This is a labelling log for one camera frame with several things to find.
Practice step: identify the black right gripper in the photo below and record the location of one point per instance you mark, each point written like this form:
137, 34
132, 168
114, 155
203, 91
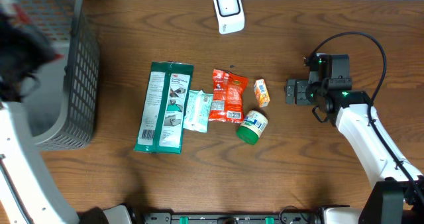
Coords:
301, 97

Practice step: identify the orange tissue pack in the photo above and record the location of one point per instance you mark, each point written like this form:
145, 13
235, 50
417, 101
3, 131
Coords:
261, 93

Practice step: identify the green capped white jar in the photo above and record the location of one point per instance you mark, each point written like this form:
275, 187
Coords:
252, 127

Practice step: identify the red snack bag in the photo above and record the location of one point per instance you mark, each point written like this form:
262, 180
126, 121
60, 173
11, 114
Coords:
18, 28
227, 105

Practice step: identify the light blue tissue pack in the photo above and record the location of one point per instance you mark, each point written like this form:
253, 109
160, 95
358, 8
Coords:
197, 111

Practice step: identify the green white package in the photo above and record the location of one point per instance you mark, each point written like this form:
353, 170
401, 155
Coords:
161, 126

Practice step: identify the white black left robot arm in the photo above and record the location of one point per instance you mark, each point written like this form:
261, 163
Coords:
28, 192

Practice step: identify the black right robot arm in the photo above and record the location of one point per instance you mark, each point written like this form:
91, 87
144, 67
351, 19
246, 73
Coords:
397, 186

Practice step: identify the white barcode scanner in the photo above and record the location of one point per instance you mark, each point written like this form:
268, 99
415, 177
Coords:
230, 15

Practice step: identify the grey plastic mesh basket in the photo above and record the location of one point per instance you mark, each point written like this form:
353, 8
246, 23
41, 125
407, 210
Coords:
61, 101

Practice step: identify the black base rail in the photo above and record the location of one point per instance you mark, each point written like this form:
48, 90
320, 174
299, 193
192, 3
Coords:
287, 216

